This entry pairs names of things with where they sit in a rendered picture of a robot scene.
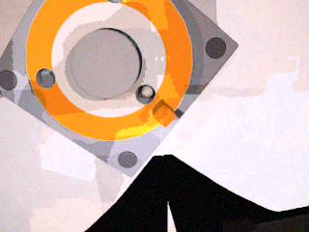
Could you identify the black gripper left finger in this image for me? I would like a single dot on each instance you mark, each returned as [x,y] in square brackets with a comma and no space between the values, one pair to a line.
[143,206]

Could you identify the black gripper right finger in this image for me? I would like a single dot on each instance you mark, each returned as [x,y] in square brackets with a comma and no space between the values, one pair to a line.
[199,204]

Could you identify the orange round plate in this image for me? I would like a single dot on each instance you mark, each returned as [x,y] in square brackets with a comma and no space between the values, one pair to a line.
[158,29]

